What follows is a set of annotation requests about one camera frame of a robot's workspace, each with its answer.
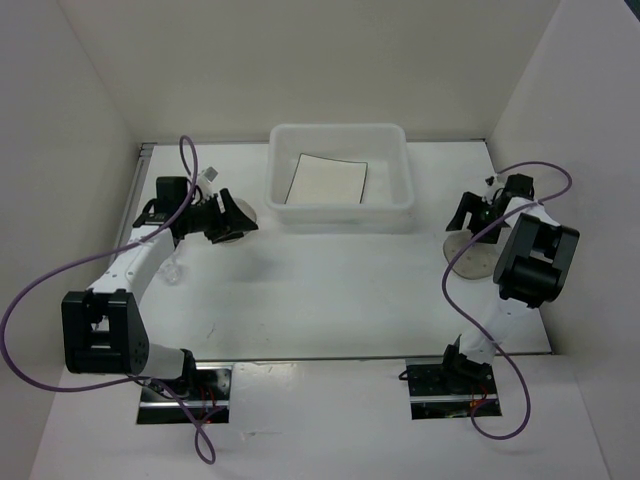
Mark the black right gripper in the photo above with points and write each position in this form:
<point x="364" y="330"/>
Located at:
<point x="469" y="203"/>

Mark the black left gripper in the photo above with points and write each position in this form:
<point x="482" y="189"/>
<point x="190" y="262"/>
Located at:
<point x="232" y="212"/>

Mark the smoky grey glass bowl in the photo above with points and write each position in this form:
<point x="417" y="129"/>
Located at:
<point x="248" y="209"/>

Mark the smoky grey glass plate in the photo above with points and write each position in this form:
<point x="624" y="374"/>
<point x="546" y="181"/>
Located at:
<point x="477" y="262"/>

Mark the clear glass cup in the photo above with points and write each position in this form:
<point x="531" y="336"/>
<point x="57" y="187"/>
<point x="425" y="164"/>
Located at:
<point x="173" y="272"/>

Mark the square white black-rimmed plate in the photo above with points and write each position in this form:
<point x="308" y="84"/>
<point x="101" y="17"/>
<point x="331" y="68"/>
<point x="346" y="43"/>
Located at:
<point x="326" y="181"/>

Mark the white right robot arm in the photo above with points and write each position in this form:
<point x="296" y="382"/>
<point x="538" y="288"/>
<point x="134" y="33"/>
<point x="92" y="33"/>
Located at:
<point x="531" y="270"/>

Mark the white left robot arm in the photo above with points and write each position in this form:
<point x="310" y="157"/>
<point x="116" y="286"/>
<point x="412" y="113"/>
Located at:
<point x="103" y="329"/>

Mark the translucent white plastic bin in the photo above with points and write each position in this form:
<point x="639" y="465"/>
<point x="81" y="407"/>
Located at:
<point x="389" y="199"/>

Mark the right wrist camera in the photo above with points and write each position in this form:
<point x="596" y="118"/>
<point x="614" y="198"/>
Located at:
<point x="494" y="187"/>

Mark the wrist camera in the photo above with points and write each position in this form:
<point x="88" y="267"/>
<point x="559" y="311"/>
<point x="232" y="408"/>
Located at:
<point x="205" y="180"/>
<point x="494" y="187"/>

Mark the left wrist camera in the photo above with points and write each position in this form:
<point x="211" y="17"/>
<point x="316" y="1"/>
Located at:
<point x="205" y="180"/>

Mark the aluminium table edge rail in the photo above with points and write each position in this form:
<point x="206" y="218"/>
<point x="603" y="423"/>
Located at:
<point x="142" y="164"/>

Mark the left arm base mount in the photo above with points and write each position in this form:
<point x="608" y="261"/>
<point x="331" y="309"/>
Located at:
<point x="207" y="399"/>

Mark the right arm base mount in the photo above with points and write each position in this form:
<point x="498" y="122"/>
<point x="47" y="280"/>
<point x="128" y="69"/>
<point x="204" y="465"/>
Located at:
<point x="435" y="393"/>

